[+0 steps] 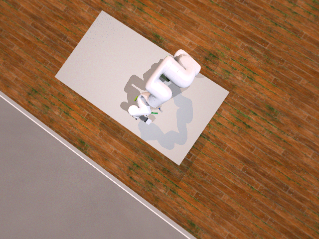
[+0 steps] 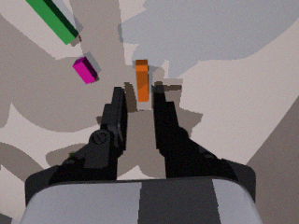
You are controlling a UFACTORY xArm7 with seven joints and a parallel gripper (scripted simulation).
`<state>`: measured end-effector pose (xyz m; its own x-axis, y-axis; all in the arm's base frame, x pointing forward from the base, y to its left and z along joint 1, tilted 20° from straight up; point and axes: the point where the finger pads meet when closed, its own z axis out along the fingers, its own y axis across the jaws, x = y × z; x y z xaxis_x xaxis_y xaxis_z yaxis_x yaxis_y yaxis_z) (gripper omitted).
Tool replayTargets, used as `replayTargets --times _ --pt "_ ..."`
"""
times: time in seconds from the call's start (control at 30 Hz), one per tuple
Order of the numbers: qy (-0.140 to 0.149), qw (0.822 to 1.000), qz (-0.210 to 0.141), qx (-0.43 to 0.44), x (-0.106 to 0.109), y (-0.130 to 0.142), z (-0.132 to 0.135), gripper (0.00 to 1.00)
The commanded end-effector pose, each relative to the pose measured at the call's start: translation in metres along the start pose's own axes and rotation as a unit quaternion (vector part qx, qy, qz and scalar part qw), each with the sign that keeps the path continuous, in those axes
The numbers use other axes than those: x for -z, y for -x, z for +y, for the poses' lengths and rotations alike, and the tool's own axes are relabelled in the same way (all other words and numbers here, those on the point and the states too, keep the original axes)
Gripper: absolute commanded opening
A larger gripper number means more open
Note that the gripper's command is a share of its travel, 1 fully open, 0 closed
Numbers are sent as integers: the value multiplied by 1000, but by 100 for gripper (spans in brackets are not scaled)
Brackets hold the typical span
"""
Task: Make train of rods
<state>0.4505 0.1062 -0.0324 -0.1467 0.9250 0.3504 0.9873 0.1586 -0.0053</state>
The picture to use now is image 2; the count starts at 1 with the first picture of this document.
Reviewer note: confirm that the dark green rod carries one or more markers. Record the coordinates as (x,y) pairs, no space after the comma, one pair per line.
(55,19)

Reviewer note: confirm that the magenta block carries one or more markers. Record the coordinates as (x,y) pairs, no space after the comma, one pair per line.
(85,70)

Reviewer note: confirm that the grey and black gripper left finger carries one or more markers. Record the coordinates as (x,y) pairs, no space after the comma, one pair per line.
(93,161)

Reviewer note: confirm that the orange block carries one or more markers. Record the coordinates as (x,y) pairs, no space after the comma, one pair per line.
(141,68)

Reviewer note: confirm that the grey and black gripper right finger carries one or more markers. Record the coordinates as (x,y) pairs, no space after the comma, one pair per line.
(183,157)

